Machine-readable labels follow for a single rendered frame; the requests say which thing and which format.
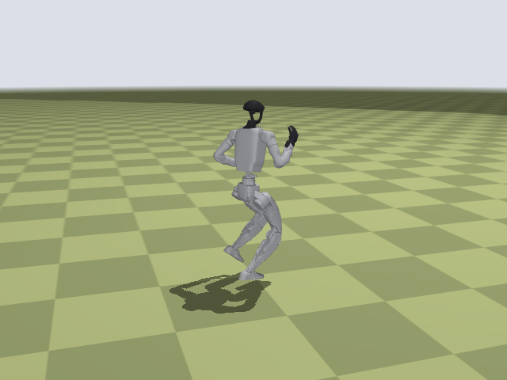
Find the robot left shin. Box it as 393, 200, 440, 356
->
232, 215, 263, 251

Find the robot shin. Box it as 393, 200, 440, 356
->
246, 232, 281, 273
232, 215, 263, 251

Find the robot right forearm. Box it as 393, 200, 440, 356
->
280, 143, 294, 165

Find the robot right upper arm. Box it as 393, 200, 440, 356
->
259, 131, 287, 169

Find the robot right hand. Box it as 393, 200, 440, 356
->
285, 126, 299, 147

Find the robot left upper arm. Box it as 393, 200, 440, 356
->
213, 130, 237, 162

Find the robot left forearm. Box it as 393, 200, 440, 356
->
220, 154, 236, 167

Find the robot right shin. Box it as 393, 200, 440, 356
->
246, 232, 281, 273

